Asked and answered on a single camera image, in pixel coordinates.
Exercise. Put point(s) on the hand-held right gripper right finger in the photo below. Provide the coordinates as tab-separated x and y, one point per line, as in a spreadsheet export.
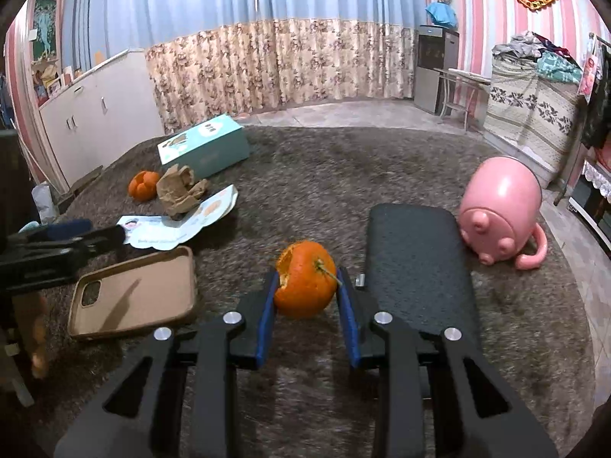
351	329

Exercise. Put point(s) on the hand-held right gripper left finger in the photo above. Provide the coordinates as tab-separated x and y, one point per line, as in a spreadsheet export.
267	324

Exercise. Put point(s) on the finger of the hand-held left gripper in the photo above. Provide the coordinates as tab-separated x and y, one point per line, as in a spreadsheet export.
100	241
62	230

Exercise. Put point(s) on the round tangerine peel with stem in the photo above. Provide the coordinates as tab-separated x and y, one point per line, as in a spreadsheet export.
305	286

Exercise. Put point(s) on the person's left hand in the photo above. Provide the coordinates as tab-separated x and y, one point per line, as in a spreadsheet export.
38	338

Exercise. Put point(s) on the white plastic bag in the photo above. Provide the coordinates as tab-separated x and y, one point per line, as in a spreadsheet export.
45	203

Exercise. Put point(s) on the brown phone case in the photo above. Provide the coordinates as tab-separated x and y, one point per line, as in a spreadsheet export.
143	296

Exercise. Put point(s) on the peeled tangerine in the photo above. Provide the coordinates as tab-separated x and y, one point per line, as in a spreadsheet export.
143	186

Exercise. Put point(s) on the white and blue paper packet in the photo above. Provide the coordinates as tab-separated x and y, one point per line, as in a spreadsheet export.
191	224

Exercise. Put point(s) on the crumpled brown paper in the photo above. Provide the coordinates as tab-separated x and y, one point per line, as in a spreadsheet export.
179	191

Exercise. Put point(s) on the black textured case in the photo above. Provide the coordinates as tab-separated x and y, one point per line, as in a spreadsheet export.
415	257

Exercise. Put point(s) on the white cabinet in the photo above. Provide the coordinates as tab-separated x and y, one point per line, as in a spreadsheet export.
119	105

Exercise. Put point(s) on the teal cardboard box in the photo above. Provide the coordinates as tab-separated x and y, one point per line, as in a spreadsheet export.
210	148

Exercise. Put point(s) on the pile of assorted household items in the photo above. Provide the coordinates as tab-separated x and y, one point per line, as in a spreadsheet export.
45	81

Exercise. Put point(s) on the grey-brown fuzzy blanket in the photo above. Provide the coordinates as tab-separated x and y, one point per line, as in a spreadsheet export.
310	176

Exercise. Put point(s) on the pink pig-shaped cup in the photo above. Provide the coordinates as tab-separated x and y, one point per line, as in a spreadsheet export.
501	200

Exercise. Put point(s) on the blue and floral curtain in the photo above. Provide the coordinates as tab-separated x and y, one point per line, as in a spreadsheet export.
286	57

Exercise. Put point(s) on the grey water dispenser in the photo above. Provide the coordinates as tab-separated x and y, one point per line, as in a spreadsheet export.
432	71

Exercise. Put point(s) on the metal folding table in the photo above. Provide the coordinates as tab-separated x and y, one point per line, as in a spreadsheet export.
460	78

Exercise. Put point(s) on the furniture under patterned cloth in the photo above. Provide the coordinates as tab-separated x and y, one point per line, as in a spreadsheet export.
530	114

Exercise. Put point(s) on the cabinet with lace cloth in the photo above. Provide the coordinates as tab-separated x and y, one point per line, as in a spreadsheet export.
596	195

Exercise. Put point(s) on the blue cloth cover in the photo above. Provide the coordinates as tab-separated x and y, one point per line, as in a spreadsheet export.
441	15

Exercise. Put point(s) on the pile of clothes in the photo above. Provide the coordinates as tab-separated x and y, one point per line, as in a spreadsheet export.
534	55

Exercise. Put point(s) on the hanging dark clothes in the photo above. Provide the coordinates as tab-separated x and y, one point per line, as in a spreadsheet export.
599	105

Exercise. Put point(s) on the wall painting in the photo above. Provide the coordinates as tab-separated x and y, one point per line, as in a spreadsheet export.
45	28

